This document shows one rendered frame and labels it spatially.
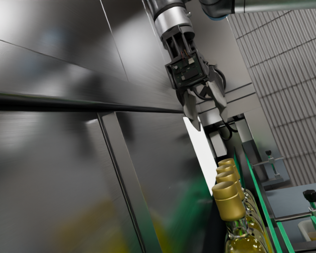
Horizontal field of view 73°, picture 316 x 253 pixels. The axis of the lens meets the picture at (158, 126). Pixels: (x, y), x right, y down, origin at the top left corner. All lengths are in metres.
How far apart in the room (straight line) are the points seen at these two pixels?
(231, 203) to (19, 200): 0.24
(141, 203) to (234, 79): 1.21
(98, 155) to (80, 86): 0.10
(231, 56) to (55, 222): 1.38
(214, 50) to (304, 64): 2.02
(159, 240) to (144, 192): 0.08
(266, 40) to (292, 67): 0.49
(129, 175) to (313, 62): 3.19
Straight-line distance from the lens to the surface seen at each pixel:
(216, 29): 1.56
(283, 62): 3.37
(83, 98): 0.31
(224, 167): 0.43
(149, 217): 0.36
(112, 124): 0.35
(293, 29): 3.46
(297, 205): 1.26
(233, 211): 0.32
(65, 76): 0.31
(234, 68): 1.48
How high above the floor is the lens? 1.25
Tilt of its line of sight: 4 degrees up
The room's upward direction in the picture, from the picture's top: 19 degrees counter-clockwise
